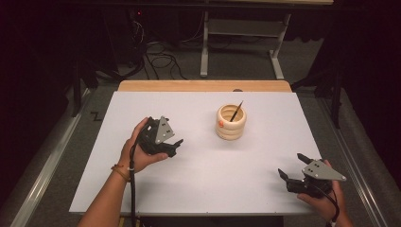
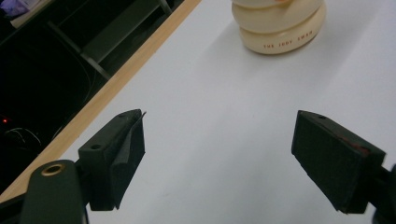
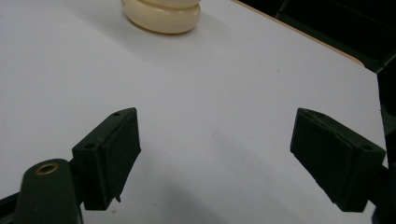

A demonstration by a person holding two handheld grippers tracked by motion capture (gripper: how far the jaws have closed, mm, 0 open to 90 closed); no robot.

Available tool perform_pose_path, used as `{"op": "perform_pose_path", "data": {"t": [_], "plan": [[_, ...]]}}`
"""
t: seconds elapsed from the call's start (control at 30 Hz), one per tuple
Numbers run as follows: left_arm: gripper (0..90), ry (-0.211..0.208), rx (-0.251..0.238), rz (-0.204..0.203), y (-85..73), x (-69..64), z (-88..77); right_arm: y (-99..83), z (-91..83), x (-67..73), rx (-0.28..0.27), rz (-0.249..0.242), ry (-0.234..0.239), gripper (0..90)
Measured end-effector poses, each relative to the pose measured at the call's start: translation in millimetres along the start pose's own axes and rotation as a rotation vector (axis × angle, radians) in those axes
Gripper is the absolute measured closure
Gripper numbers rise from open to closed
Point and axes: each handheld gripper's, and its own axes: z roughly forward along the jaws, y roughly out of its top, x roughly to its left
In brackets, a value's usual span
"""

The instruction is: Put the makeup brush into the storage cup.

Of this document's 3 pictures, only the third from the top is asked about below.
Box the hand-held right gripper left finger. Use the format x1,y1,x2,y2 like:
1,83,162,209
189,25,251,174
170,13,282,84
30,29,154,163
71,107,142,212

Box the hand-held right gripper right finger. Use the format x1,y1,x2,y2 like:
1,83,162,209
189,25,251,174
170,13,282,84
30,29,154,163
290,107,388,214

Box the wooden table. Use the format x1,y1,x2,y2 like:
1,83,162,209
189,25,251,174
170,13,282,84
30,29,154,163
231,0,365,67

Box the white board sheet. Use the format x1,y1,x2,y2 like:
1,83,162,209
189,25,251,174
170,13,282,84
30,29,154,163
0,0,389,224

